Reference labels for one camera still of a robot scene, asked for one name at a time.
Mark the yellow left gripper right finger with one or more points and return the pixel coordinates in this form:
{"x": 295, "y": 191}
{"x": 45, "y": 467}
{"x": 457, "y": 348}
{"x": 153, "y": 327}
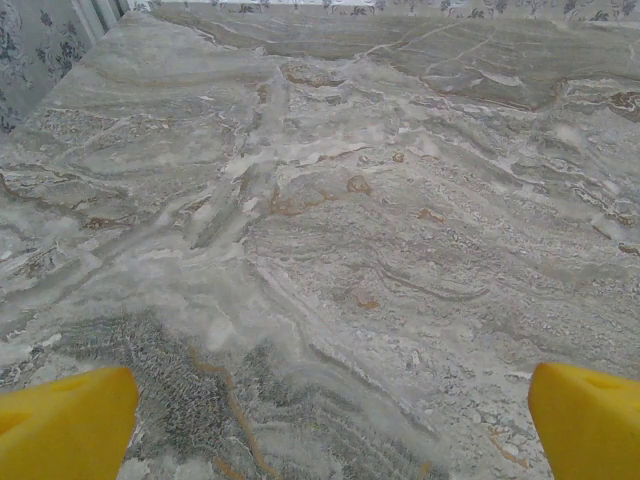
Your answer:
{"x": 590, "y": 430}

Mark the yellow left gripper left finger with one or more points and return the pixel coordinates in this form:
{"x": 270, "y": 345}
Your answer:
{"x": 65, "y": 425}

